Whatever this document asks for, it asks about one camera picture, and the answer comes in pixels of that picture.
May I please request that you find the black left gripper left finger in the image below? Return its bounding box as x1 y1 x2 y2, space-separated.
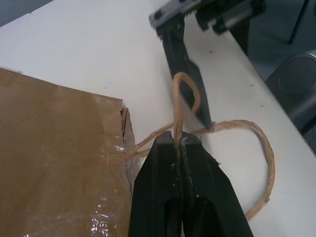
128 131 184 237

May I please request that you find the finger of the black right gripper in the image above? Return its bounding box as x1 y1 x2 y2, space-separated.
157 19 196 115
185 57 213 131

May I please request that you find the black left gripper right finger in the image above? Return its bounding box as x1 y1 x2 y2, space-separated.
178 133 254 237

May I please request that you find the twisted paper twine bag handle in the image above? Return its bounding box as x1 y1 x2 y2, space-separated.
124 118 276 222
171 72 201 160

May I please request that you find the brown paper bag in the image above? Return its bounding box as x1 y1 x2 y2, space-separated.
0 66 136 237

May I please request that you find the black panel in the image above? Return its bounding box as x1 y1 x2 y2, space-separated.
230 0 316 58

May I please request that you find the dark grey rounded casing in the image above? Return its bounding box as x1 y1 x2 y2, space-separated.
263 48 316 158

